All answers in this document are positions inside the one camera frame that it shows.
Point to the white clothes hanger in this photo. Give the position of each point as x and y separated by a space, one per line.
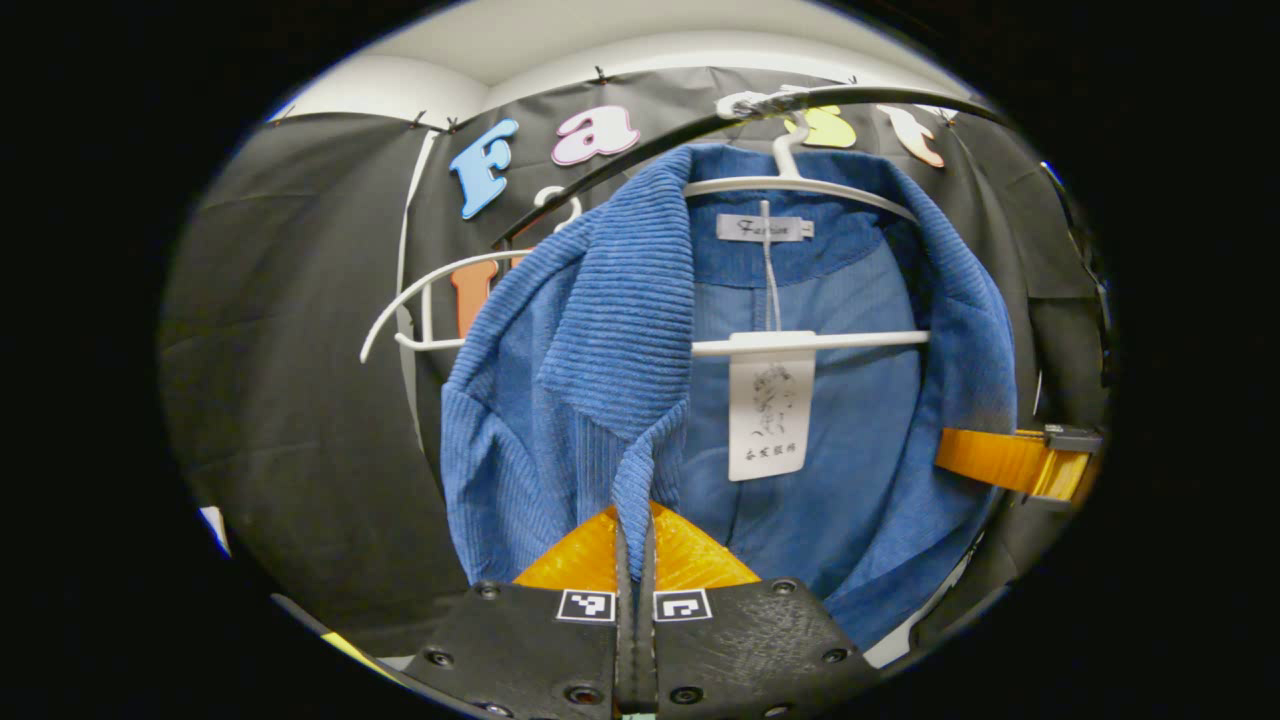
430 344
800 343

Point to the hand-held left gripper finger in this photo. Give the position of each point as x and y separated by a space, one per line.
648 650
627 650

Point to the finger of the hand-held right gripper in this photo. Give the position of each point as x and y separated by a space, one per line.
1000 460

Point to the black clothes rack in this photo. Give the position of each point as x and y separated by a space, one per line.
870 93

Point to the white paper hang tag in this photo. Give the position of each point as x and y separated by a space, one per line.
770 420

